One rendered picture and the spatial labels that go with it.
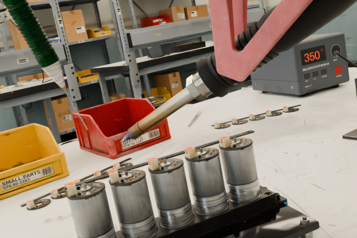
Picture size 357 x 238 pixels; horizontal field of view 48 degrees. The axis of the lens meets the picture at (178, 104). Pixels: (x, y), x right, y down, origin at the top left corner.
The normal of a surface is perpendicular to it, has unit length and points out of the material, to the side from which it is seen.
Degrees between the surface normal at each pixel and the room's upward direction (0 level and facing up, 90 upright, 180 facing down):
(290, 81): 90
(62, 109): 90
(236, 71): 99
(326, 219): 0
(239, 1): 87
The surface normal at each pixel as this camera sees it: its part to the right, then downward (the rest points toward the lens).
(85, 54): 0.54, 0.04
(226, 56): -0.42, 0.39
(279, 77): -0.91, 0.24
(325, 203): -0.18, -0.97
